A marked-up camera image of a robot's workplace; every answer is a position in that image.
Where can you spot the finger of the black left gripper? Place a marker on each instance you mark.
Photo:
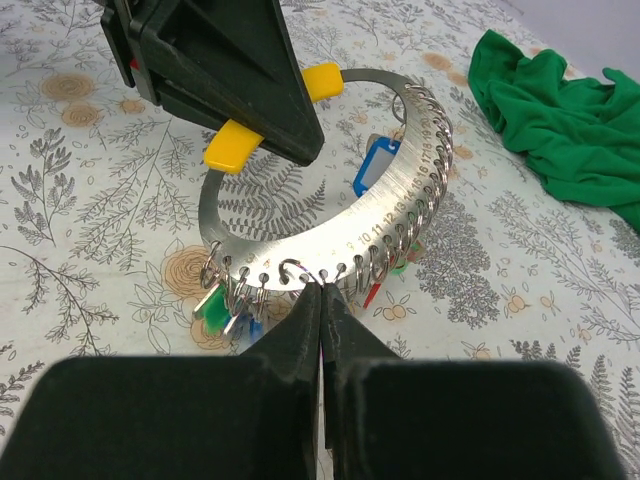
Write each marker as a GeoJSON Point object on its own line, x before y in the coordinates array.
{"type": "Point", "coordinates": [241, 51]}

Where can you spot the floral table mat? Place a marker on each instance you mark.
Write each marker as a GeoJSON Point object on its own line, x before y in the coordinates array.
{"type": "Point", "coordinates": [100, 250]}

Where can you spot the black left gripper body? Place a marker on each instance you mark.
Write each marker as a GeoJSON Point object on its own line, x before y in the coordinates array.
{"type": "Point", "coordinates": [142, 37]}

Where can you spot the blue key tag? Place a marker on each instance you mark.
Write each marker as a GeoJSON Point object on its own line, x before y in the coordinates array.
{"type": "Point", "coordinates": [380, 152]}

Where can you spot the green crumpled cloth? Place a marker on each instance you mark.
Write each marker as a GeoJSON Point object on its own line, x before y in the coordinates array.
{"type": "Point", "coordinates": [580, 137]}

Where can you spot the red key tag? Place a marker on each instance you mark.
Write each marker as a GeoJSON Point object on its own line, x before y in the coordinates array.
{"type": "Point", "coordinates": [395, 259]}

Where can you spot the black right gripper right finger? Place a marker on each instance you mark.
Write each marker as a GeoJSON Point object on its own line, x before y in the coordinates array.
{"type": "Point", "coordinates": [391, 418]}

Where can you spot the blue tagged key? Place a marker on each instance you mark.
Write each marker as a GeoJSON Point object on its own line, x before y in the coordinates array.
{"type": "Point", "coordinates": [246, 329]}

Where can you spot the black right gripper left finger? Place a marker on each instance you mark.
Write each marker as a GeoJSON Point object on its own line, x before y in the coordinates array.
{"type": "Point", "coordinates": [250, 416]}

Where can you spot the green key tag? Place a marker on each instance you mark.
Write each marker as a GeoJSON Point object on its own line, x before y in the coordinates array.
{"type": "Point", "coordinates": [212, 311]}

